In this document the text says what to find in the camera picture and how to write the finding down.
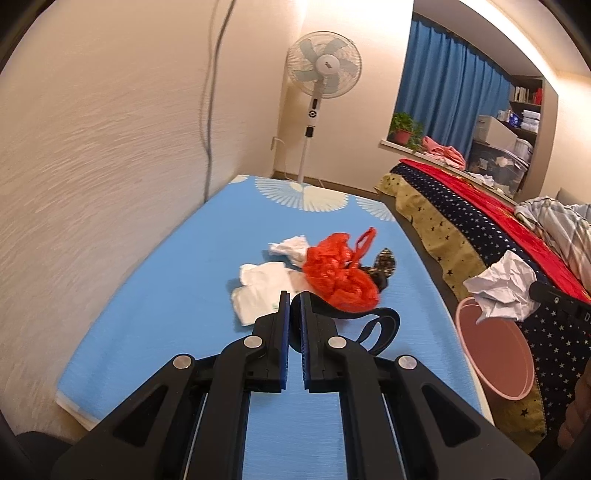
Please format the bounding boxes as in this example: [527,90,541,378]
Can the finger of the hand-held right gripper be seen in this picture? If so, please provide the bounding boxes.
[527,281,575,315]

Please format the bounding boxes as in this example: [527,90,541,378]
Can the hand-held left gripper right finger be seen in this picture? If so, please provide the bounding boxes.
[299,292,543,480]

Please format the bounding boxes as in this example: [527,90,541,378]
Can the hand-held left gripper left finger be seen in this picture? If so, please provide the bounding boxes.
[51,290,291,480]

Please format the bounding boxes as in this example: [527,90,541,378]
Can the white paper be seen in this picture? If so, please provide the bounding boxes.
[463,250,539,323]

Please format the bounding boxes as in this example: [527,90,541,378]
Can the pink trash bin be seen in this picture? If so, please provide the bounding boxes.
[455,296,536,401]

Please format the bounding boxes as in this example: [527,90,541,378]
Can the black elastic band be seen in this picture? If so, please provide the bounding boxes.
[288,302,400,356]

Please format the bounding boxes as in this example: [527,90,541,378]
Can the person's right hand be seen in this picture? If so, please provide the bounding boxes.
[556,369,591,452]

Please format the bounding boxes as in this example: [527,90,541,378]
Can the bed with star blanket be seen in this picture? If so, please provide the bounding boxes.
[390,164,591,439]

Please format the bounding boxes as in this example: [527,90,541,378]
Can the white plastic bag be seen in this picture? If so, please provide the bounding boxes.
[231,262,308,326]

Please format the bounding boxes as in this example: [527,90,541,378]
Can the plaid quilt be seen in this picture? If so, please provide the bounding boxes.
[513,196,591,284]

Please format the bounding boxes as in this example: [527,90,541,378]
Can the orange-red plastic bag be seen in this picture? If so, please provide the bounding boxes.
[302,227,380,312]

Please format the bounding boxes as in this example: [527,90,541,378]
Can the red blanket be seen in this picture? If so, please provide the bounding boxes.
[399,158,591,303]

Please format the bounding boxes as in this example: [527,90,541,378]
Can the crumpled white tissue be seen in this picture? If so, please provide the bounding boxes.
[269,235,308,267]

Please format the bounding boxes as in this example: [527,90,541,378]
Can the blue table mat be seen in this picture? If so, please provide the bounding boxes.
[55,174,495,480]

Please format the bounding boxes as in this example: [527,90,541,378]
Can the yellow star-print bed skirt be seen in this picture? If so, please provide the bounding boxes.
[374,174,548,455]

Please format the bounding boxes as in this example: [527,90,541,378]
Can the small white cloth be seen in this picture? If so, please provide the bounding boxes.
[471,173,509,191]

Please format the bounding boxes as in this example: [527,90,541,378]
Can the clear plastic storage bin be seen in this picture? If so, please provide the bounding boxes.
[468,141,529,195]

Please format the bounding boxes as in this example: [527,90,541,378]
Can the grey cardboard box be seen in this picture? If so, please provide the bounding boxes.
[475,114,518,151]

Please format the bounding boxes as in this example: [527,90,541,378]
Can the stack of tissue packs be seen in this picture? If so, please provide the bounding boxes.
[508,110,541,132]

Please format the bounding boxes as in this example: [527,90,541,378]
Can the pink cloth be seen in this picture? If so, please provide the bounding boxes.
[421,136,467,168]

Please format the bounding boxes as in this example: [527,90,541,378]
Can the dark wooden bookshelf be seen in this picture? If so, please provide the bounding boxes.
[508,76,557,195]

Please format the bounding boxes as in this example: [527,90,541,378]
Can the row of books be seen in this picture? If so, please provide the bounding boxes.
[512,85,542,104]

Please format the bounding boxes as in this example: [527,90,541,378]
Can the potted green plant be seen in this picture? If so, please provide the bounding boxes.
[389,112,424,153]

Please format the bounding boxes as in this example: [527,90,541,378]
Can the blue curtain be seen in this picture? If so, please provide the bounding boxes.
[394,14,513,160]

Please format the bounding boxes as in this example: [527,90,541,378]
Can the white standing fan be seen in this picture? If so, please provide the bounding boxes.
[285,31,362,185]

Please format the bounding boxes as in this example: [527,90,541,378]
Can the grey wall cable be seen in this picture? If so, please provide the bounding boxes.
[198,0,234,204]

